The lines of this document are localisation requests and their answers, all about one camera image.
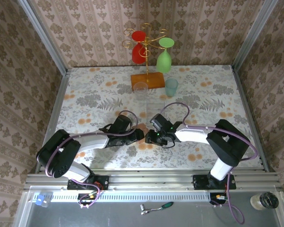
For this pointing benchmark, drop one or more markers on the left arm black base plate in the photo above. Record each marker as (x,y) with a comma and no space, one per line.
(104,182)

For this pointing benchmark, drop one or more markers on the grey metal shelf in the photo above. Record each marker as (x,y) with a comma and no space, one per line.
(180,215)

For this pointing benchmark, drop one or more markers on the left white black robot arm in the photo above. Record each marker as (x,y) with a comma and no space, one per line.
(61,153)

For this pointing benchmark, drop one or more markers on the aluminium frame side rail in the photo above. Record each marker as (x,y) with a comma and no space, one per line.
(59,104)
(248,113)

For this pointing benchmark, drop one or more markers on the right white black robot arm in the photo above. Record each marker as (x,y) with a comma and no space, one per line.
(227,144)

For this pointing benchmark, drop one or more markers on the aluminium frame post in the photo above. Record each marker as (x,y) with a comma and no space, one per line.
(253,37)
(45,37)

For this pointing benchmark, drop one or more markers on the clear acrylic card stand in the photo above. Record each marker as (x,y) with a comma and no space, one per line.
(156,106)

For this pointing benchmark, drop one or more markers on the red wine glass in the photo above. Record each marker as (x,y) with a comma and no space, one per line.
(138,54)

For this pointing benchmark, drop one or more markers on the aluminium frame cross rail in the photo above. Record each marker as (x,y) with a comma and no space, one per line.
(151,179)

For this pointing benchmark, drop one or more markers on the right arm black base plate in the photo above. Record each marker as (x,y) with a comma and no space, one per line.
(198,183)

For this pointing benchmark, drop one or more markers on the clear plastic cup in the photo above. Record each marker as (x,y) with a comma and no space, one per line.
(140,91)

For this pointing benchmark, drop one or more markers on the blue plastic connector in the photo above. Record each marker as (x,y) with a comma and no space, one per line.
(39,200)

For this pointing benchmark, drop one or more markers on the teal plastic cup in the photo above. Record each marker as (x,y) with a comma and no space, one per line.
(171,88)

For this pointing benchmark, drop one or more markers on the green wine glass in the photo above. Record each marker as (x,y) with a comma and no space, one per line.
(164,62)

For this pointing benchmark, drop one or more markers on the black power connector block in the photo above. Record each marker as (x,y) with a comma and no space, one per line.
(84,197)
(214,197)

